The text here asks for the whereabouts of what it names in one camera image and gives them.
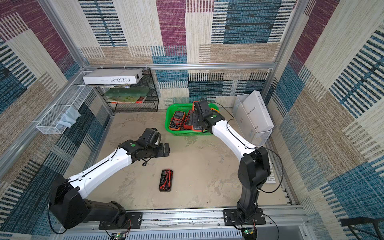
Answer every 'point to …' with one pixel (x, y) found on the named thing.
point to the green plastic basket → (171, 108)
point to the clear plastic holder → (246, 127)
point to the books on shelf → (126, 95)
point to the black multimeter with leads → (165, 182)
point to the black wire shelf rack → (151, 104)
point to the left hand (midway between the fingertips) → (163, 149)
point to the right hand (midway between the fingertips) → (196, 116)
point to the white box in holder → (257, 112)
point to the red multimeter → (187, 126)
